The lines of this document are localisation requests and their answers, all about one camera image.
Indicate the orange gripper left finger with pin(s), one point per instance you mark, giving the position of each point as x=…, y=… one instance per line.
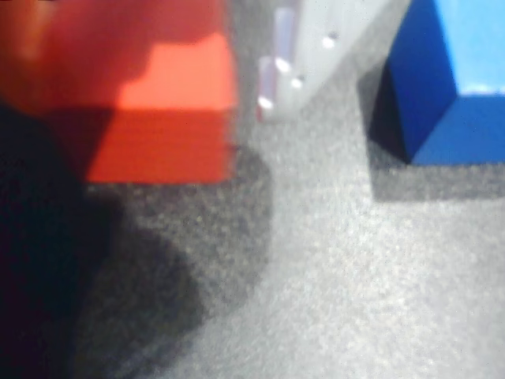
x=98, y=35

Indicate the blue cube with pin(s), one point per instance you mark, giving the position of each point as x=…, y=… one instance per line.
x=430, y=79

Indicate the red cube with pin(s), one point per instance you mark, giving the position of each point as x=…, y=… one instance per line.
x=165, y=146

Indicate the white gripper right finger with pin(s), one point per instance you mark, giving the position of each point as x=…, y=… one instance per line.
x=315, y=43

